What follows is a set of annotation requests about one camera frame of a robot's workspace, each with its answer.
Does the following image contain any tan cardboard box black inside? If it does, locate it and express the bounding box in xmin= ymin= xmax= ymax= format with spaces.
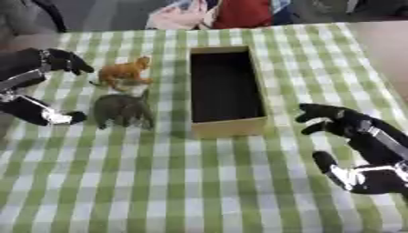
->
xmin=188 ymin=46 xmax=270 ymax=140

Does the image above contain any black chair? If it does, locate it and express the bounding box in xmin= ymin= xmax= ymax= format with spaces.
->
xmin=30 ymin=0 xmax=70 ymax=34

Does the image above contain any orange toy animal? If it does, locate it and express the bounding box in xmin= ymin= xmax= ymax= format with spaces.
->
xmin=87 ymin=56 xmax=157 ymax=91

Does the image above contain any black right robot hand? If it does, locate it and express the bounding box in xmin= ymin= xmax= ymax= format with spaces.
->
xmin=293 ymin=103 xmax=408 ymax=196

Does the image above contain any grey toy elephant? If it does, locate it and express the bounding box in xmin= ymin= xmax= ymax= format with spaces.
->
xmin=92 ymin=89 xmax=157 ymax=131

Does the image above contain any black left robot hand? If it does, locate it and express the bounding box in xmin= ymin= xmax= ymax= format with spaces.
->
xmin=0 ymin=47 xmax=96 ymax=127

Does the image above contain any person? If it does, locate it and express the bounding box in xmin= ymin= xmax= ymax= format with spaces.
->
xmin=145 ymin=0 xmax=295 ymax=31

